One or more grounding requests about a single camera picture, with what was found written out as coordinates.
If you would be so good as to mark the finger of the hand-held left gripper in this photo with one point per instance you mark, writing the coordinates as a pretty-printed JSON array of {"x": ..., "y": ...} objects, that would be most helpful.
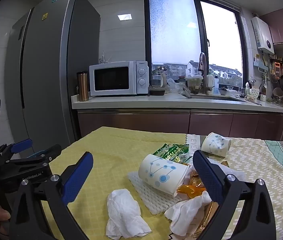
[
  {"x": 21, "y": 146},
  {"x": 46, "y": 152}
]

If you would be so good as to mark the white tissue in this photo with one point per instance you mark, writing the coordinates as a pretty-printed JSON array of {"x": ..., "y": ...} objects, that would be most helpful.
[
  {"x": 184, "y": 211},
  {"x": 125, "y": 212}
]

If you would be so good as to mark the small dotted paper cup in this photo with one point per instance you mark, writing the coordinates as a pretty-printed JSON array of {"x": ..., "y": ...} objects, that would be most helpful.
[{"x": 215, "y": 145}]

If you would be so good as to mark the white microwave oven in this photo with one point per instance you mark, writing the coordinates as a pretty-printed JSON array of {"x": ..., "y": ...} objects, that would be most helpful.
[{"x": 116, "y": 80}]

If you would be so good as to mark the white soap bottle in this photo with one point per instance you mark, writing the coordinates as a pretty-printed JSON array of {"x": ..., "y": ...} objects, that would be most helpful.
[{"x": 210, "y": 83}]

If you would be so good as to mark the beige patterned blanket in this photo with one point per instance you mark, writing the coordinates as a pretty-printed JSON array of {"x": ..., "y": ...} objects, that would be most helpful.
[{"x": 256, "y": 160}]

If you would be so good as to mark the pink wall cabinet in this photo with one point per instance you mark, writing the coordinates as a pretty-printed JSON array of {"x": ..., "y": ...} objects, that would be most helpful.
[{"x": 281, "y": 26}]

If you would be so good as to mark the kitchen counter with brown cabinets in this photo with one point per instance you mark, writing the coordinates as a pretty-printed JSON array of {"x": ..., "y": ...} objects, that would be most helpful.
[{"x": 156, "y": 120}]

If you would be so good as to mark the grey refrigerator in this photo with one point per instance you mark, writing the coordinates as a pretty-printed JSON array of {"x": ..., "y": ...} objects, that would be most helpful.
[{"x": 51, "y": 67}]

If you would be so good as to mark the jar with food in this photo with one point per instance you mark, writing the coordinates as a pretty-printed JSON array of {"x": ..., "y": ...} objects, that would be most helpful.
[{"x": 194, "y": 82}]

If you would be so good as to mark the white water heater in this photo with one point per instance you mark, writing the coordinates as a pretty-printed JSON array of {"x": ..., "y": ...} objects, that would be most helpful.
[{"x": 262, "y": 35}]

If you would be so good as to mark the large dotted paper cup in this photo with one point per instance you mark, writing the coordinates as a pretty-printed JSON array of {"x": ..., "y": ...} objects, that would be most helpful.
[{"x": 161, "y": 173}]

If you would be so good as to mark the glass kettle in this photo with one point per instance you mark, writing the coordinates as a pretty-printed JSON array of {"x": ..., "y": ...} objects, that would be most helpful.
[{"x": 159, "y": 77}]

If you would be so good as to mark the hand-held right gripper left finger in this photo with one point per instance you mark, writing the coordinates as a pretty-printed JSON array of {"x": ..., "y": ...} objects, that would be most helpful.
[{"x": 77, "y": 177}]

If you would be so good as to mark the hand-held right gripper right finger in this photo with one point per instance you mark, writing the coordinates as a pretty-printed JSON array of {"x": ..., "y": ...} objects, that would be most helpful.
[{"x": 206, "y": 175}]

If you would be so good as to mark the yellow tablecloth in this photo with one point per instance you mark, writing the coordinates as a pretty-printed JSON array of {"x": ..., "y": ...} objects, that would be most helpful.
[{"x": 116, "y": 152}]

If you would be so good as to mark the blue wall rack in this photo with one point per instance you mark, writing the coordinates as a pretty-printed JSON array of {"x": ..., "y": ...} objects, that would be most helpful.
[{"x": 261, "y": 63}]

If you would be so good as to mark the copper thermos flask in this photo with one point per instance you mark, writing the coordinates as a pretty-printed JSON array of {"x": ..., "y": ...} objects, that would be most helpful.
[{"x": 82, "y": 86}]

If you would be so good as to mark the dark framed window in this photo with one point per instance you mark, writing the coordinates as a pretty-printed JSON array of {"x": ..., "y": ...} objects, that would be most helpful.
[{"x": 174, "y": 30}]

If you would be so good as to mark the long orange peel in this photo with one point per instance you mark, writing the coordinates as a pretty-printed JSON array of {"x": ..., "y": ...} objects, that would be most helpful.
[{"x": 190, "y": 190}]

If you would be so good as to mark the white heart-shaped board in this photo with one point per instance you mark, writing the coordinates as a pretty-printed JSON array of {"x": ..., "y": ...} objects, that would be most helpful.
[{"x": 254, "y": 92}]

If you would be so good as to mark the gold snack bag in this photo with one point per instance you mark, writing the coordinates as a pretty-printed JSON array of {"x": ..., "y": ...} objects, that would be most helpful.
[{"x": 208, "y": 216}]

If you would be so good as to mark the metal kitchen faucet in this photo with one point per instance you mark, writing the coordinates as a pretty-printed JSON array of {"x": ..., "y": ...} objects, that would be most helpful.
[{"x": 202, "y": 65}]

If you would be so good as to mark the white foam net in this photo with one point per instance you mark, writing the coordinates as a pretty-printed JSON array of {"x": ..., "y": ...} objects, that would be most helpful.
[{"x": 154, "y": 201}]

